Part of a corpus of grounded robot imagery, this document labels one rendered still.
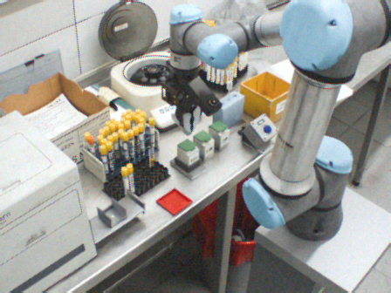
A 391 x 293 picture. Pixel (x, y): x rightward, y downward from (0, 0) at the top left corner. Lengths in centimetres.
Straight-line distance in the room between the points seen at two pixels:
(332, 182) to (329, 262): 20
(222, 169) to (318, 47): 75
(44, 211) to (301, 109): 53
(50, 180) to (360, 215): 76
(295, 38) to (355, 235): 62
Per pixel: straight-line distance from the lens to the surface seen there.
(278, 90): 163
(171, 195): 129
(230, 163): 140
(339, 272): 113
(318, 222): 115
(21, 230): 97
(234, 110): 148
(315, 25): 69
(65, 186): 97
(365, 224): 124
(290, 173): 92
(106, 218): 117
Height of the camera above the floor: 179
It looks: 40 degrees down
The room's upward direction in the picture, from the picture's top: 1 degrees clockwise
